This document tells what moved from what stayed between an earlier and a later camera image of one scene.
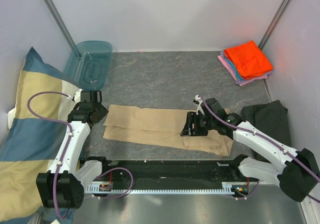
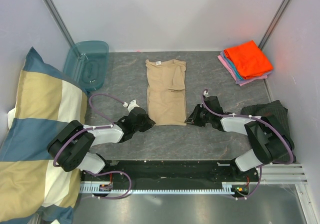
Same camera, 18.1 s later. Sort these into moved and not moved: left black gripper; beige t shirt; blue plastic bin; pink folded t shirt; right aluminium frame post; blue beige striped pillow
Moved: left black gripper; beige t shirt
Not moved: blue plastic bin; right aluminium frame post; blue beige striped pillow; pink folded t shirt
